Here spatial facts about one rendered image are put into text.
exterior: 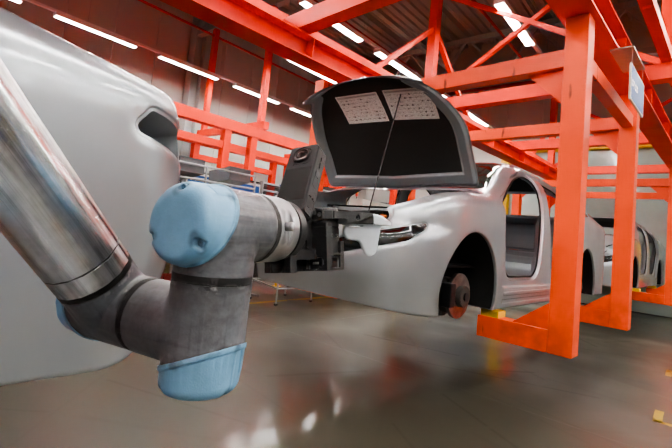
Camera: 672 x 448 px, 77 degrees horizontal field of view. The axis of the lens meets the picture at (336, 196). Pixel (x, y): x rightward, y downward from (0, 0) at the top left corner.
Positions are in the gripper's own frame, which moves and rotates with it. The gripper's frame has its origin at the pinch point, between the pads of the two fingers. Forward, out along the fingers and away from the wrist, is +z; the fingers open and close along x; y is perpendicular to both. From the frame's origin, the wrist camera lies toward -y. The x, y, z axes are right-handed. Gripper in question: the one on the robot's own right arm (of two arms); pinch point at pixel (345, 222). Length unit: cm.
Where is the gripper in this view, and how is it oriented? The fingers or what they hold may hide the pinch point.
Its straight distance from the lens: 68.2
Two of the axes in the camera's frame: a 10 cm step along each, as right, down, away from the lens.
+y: 0.2, 9.9, -1.4
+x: 9.0, -0.8, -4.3
